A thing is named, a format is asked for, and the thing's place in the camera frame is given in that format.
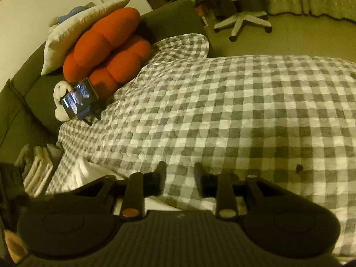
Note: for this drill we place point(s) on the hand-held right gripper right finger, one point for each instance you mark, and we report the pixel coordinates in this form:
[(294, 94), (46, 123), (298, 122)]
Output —
[(199, 176)]

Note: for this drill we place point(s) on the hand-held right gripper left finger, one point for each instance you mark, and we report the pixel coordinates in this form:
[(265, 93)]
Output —
[(161, 176)]

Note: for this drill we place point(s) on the grey white checked blanket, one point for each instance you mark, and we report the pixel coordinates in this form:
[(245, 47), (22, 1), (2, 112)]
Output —
[(222, 103)]

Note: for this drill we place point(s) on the white fluffy earmuffs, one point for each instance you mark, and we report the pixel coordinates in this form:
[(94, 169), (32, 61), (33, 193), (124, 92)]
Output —
[(59, 114)]

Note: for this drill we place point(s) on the dark blue phone stand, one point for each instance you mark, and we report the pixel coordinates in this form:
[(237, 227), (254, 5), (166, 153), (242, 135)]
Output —
[(91, 114)]

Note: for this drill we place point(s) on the smartphone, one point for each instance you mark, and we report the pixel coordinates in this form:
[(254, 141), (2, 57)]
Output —
[(78, 100)]

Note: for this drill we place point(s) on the red plush cushion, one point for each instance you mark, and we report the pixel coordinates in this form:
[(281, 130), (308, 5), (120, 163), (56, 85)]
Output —
[(105, 39)]

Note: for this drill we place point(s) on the cream pillow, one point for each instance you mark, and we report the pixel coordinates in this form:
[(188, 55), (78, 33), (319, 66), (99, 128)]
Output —
[(64, 39)]

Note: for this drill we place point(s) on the grey office chair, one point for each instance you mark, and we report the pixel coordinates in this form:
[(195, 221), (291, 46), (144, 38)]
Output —
[(242, 22)]

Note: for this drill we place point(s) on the blue plush toy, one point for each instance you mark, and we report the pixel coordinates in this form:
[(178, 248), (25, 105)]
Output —
[(72, 12)]

